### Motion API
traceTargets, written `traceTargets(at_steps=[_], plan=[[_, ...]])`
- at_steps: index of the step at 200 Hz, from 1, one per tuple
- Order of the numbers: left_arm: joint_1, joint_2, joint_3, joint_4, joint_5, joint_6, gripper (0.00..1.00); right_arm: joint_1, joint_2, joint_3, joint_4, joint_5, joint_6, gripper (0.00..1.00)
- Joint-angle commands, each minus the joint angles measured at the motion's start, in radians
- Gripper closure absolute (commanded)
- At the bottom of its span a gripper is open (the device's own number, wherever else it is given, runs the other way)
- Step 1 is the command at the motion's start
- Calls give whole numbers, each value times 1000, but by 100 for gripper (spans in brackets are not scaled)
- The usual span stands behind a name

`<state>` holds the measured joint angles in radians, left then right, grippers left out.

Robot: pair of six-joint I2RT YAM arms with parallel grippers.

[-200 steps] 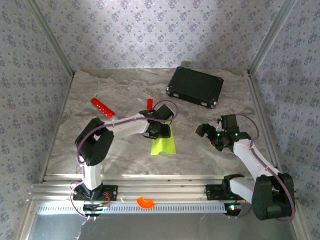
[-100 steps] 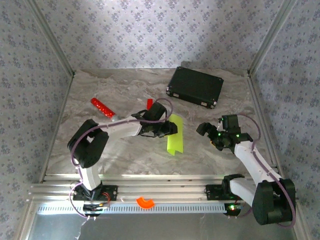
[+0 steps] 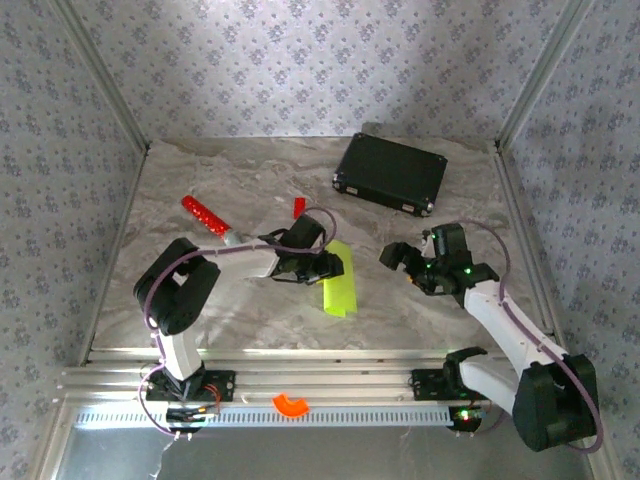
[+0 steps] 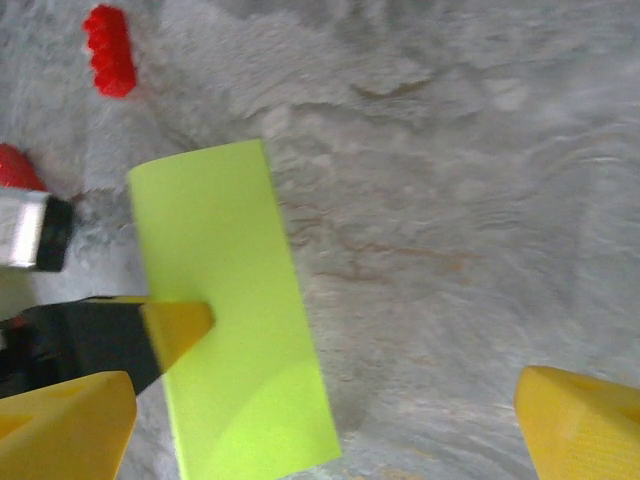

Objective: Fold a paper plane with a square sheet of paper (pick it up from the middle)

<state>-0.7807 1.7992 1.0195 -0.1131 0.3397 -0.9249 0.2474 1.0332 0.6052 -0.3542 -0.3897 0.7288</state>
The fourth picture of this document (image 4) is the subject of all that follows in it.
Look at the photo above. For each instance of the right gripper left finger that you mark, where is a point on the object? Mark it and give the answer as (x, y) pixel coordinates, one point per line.
(65, 430)

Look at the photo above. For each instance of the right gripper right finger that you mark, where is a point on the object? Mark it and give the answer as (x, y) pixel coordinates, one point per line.
(585, 430)

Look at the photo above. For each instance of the red glitter toy microphone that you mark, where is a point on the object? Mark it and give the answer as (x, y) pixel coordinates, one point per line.
(15, 170)

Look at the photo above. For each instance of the red toy brick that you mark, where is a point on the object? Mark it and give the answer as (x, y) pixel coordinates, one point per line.
(110, 55)

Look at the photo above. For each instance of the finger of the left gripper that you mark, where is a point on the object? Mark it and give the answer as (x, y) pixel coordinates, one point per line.
(170, 330)

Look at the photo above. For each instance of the yellow-green paper sheet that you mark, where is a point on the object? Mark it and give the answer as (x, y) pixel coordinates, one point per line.
(225, 250)

